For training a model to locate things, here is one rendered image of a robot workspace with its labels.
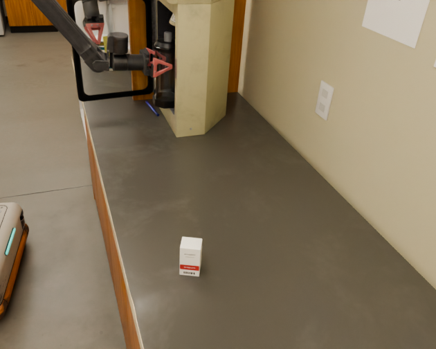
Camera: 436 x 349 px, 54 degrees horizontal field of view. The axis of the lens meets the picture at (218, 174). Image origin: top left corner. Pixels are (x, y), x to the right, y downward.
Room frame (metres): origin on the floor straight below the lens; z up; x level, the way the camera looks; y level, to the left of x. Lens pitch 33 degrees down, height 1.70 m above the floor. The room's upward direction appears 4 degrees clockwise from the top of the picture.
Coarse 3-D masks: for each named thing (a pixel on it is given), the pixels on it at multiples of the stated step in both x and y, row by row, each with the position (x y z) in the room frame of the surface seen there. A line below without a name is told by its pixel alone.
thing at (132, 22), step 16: (96, 0) 1.58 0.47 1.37; (112, 0) 1.61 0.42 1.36; (128, 0) 1.64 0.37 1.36; (80, 16) 1.56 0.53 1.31; (96, 16) 1.58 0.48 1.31; (112, 16) 1.61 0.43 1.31; (128, 16) 1.64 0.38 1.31; (144, 16) 1.66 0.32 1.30; (96, 32) 1.58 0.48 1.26; (112, 32) 1.61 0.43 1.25; (128, 32) 1.63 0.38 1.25; (144, 32) 1.66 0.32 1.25; (128, 48) 1.63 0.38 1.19; (96, 80) 1.57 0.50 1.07; (112, 80) 1.60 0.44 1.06; (128, 80) 1.63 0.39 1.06; (144, 80) 1.66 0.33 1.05
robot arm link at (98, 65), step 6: (108, 36) 1.44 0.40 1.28; (114, 36) 1.44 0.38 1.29; (120, 36) 1.45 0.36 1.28; (126, 36) 1.45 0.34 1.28; (108, 42) 1.43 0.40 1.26; (114, 42) 1.43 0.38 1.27; (120, 42) 1.43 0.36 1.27; (126, 42) 1.45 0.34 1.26; (108, 48) 1.43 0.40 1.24; (114, 48) 1.43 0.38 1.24; (120, 48) 1.43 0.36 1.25; (126, 48) 1.45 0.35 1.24; (108, 54) 1.43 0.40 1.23; (96, 60) 1.40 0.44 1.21; (102, 60) 1.41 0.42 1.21; (108, 60) 1.42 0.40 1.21; (96, 66) 1.40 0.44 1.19; (102, 66) 1.41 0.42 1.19; (108, 66) 1.41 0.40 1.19
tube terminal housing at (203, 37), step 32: (160, 0) 1.61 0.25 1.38; (192, 0) 1.42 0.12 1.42; (224, 0) 1.54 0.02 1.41; (192, 32) 1.42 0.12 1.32; (224, 32) 1.56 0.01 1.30; (192, 64) 1.42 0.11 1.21; (224, 64) 1.58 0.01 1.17; (192, 96) 1.42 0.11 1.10; (224, 96) 1.60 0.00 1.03; (192, 128) 1.42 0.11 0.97
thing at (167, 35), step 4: (168, 32) 1.53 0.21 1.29; (164, 36) 1.52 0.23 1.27; (168, 36) 1.52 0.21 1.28; (160, 40) 1.52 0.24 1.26; (164, 40) 1.52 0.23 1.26; (168, 40) 1.52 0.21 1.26; (172, 40) 1.54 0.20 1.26; (156, 44) 1.50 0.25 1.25; (160, 44) 1.49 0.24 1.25; (164, 44) 1.49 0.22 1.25; (168, 44) 1.49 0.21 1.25; (172, 44) 1.50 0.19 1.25
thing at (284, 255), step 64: (128, 128) 1.44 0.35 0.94; (256, 128) 1.53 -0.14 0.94; (128, 192) 1.03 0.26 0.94; (192, 192) 1.06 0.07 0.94; (256, 192) 1.08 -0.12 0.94; (320, 192) 1.11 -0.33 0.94; (128, 256) 0.77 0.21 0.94; (256, 256) 0.80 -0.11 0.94; (320, 256) 0.82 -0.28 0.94; (384, 256) 0.84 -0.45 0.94; (192, 320) 0.59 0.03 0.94; (256, 320) 0.60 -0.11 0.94; (320, 320) 0.62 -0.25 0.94; (384, 320) 0.63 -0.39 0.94
